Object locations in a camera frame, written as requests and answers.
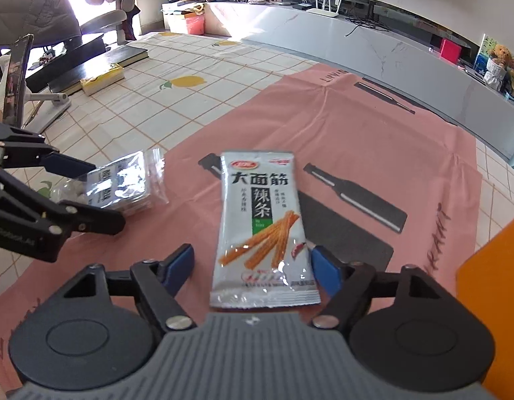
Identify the black book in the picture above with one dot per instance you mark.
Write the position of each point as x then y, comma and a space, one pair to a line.
94, 64

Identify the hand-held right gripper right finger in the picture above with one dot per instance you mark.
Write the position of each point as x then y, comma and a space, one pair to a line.
325, 268

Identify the orange cardboard box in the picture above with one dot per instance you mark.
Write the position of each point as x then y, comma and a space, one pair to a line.
496, 300

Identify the clear snack packet white pieces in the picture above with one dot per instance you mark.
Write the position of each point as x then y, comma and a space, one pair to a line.
123, 183

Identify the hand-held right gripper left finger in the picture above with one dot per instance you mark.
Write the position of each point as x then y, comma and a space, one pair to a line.
180, 264

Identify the dark flat slab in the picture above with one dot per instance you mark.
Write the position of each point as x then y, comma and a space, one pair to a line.
348, 241

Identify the green picture board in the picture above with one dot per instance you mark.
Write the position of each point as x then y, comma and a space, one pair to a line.
484, 52

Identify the phone on white stand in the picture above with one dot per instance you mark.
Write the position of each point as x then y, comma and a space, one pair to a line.
17, 79

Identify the grey office chair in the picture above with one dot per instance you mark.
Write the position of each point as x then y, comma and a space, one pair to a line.
103, 23

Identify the grey padded jacket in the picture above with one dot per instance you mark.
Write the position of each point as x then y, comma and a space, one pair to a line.
28, 4

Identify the white router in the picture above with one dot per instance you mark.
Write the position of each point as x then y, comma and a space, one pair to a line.
323, 10

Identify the pink plastic mat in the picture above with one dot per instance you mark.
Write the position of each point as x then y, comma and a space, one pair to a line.
323, 133

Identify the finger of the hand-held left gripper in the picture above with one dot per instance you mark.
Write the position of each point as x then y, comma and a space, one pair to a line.
65, 165
94, 221

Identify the pink storage box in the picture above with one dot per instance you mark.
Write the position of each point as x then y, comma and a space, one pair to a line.
195, 25

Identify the brown teddy bear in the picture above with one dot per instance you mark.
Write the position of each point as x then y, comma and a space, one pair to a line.
500, 54

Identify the red box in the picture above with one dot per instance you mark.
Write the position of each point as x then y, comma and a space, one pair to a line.
450, 51

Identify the white marble television counter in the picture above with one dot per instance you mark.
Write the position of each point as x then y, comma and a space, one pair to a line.
365, 46

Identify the yellow box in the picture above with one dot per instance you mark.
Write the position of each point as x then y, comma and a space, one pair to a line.
102, 80

